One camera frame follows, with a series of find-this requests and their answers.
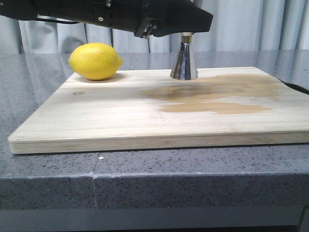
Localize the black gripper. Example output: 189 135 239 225
93 0 213 38

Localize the silver double jigger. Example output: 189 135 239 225
170 32 198 81

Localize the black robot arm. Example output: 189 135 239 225
0 0 213 38

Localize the grey curtain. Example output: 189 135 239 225
0 0 309 55

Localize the yellow lemon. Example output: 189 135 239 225
68 43 123 80

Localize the light wooden cutting board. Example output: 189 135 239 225
8 67 309 154

